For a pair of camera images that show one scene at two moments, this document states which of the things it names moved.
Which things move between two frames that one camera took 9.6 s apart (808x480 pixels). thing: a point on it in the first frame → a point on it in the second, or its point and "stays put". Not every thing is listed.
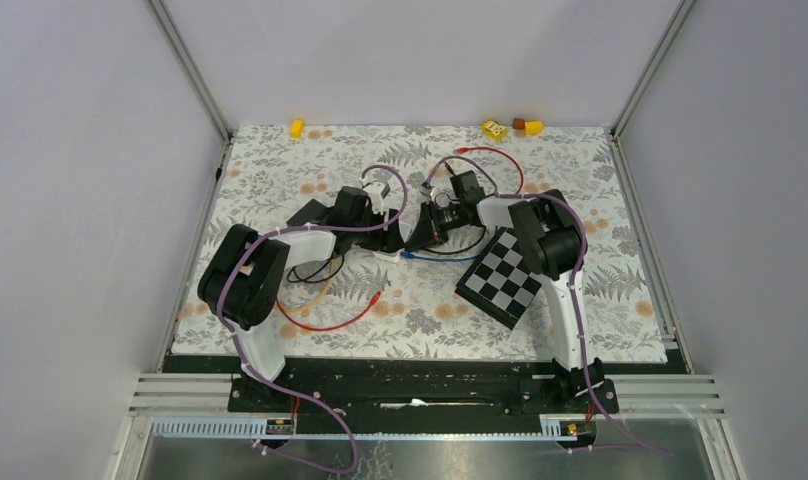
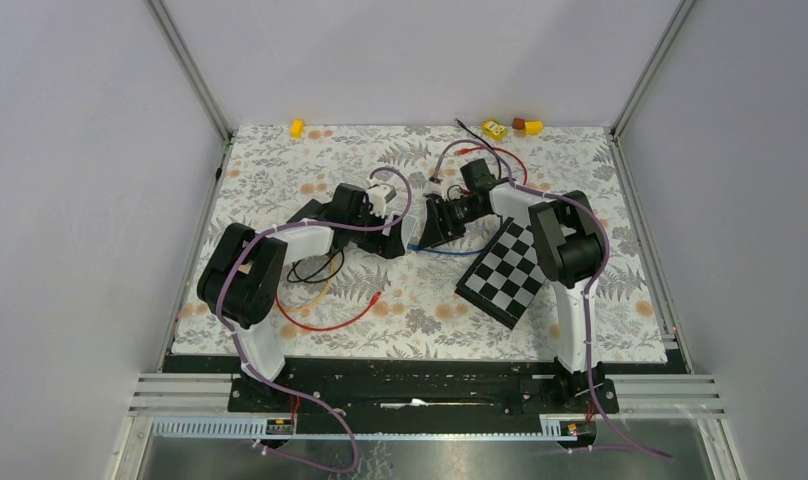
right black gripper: (428, 226) stays put
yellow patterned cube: (494, 129) stays put
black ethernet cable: (461, 250) → (485, 143)
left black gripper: (384, 240) stays put
